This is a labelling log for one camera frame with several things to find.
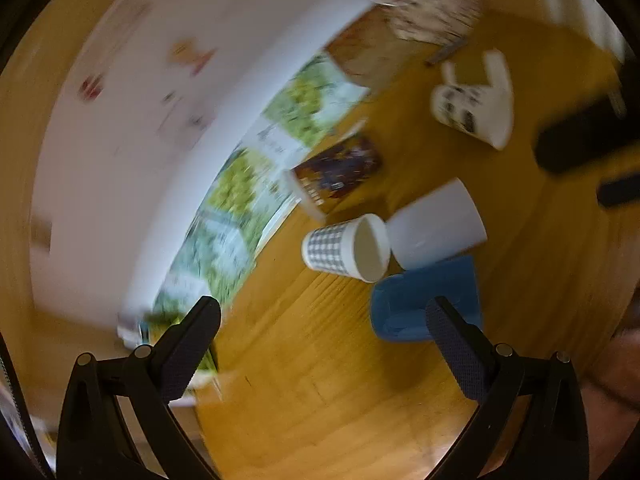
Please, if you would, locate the blue plastic cup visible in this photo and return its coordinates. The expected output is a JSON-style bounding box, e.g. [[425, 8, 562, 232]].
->
[[370, 256, 483, 342]]

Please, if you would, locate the white plastic cup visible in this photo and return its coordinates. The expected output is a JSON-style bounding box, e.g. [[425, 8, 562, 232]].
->
[[386, 179, 487, 270]]

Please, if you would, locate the checkered paper cup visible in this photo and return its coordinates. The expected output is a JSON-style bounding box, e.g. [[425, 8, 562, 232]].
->
[[302, 214, 390, 283]]

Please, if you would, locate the plain white paper cup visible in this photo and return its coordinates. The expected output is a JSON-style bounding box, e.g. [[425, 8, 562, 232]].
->
[[441, 49, 516, 151]]

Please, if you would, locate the black-print white paper cup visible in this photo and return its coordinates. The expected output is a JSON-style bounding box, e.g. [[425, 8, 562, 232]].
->
[[431, 84, 496, 136]]

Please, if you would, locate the brown patterned paper cup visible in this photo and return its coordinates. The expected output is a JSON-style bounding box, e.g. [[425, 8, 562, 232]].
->
[[284, 133, 382, 221]]

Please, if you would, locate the green leaf poster strip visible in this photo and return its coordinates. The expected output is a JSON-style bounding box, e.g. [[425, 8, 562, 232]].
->
[[143, 50, 368, 324]]

